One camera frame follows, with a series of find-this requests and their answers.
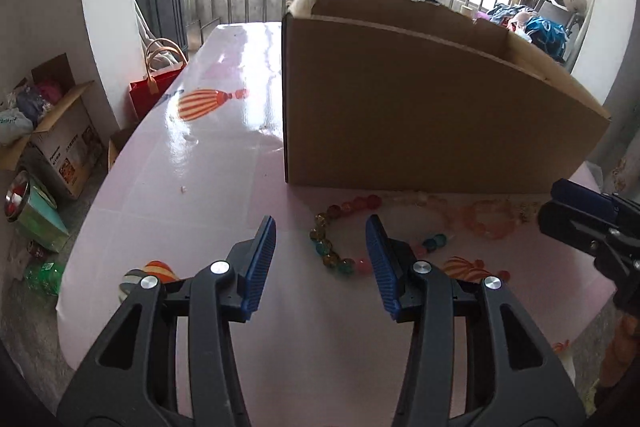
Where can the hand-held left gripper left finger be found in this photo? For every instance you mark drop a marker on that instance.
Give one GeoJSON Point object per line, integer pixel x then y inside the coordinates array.
{"type": "Point", "coordinates": [262, 257]}

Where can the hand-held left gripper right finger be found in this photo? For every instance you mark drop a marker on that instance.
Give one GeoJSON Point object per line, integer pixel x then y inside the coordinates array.
{"type": "Point", "coordinates": [380, 257]}

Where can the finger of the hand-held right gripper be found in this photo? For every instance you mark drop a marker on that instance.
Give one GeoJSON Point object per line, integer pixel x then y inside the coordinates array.
{"type": "Point", "coordinates": [570, 227]}
{"type": "Point", "coordinates": [582, 197]}

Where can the large brown cardboard box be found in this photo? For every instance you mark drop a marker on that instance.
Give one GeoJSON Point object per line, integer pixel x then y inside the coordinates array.
{"type": "Point", "coordinates": [400, 107]}

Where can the person's right hand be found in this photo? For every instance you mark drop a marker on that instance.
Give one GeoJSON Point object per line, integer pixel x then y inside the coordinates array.
{"type": "Point", "coordinates": [622, 347]}

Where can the pink balloon print table cover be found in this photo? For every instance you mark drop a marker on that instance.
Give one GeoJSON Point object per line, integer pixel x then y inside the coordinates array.
{"type": "Point", "coordinates": [200, 167]}

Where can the wheelchair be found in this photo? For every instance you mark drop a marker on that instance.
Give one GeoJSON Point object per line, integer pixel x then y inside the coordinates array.
{"type": "Point", "coordinates": [574, 32]}

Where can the blue bag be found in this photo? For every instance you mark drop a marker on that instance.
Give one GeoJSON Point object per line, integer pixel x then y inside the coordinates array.
{"type": "Point", "coordinates": [547, 34]}

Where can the small brown cardboard box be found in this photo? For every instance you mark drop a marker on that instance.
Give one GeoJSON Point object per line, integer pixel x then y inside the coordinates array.
{"type": "Point", "coordinates": [117, 144]}

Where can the pile of clothes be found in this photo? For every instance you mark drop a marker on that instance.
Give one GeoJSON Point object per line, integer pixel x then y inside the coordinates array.
{"type": "Point", "coordinates": [505, 14]}

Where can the red gift bag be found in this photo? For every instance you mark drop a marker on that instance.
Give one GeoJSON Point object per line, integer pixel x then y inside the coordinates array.
{"type": "Point", "coordinates": [150, 92]}

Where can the green bottle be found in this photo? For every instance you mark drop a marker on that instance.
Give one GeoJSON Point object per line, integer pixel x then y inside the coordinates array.
{"type": "Point", "coordinates": [47, 277]}

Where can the teal box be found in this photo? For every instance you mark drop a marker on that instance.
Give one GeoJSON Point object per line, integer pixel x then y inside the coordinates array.
{"type": "Point", "coordinates": [45, 222]}

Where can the printed cardboard box with clutter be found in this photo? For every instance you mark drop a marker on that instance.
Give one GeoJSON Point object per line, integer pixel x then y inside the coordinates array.
{"type": "Point", "coordinates": [65, 147]}

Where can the steel bowl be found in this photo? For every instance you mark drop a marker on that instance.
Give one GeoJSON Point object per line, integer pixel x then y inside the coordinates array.
{"type": "Point", "coordinates": [17, 199]}

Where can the small white plastic bag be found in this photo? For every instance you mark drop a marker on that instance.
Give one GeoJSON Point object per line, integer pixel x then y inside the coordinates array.
{"type": "Point", "coordinates": [15, 124]}

